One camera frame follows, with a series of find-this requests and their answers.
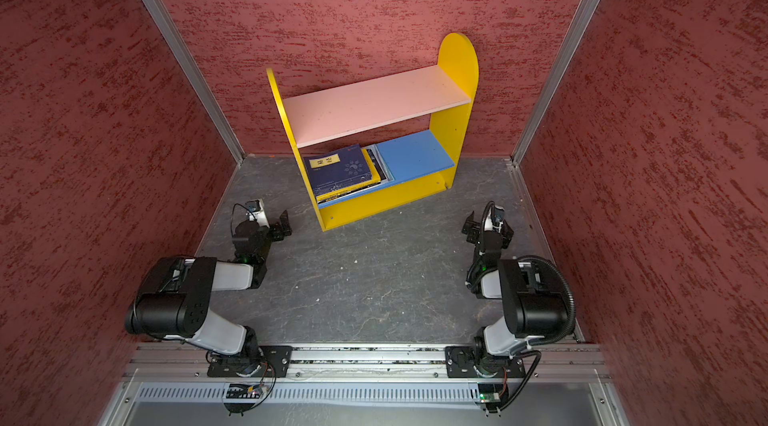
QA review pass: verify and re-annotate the yellow pink blue bookshelf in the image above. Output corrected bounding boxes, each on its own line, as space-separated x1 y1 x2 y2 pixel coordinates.
266 33 479 231

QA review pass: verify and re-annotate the yellow book with cartoon figure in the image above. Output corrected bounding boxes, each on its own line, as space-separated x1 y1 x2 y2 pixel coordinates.
305 145 390 204

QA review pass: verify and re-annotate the dark blue book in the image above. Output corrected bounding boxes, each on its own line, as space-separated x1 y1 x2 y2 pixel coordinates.
303 145 373 197

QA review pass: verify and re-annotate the white book with galaxy picture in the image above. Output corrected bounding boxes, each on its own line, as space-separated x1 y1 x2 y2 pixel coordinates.
318 144 394 207

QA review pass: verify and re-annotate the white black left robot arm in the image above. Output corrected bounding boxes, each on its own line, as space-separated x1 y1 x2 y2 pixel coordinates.
124 200 292 378

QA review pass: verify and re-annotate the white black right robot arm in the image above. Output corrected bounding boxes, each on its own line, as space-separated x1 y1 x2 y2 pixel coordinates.
445 205 576 378

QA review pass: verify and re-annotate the right circuit board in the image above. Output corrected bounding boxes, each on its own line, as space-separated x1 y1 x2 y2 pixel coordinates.
477 383 505 404

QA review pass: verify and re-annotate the circuit board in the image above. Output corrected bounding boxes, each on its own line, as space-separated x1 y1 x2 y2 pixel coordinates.
477 383 505 404
224 383 267 402

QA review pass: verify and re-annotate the left circuit board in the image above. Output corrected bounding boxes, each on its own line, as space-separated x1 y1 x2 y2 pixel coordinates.
224 383 267 402

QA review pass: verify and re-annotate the right corner aluminium profile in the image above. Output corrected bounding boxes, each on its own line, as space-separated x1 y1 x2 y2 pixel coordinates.
511 0 601 168

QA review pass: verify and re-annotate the corner aluminium profile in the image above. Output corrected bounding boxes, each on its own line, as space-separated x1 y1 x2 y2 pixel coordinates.
511 0 601 168
141 0 247 165

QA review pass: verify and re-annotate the left corner aluminium profile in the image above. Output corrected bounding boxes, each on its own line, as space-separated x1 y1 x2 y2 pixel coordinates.
141 0 247 165

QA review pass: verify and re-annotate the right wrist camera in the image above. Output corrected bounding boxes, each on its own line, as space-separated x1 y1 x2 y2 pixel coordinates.
483 203 509 235

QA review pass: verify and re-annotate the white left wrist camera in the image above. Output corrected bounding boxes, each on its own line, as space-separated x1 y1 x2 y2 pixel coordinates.
244 199 269 226

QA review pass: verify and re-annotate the white slotted cable duct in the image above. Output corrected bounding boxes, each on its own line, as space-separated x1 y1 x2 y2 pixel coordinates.
135 382 479 407

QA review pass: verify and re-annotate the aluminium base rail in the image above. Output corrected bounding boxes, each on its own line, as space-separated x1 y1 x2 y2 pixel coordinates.
121 342 612 383

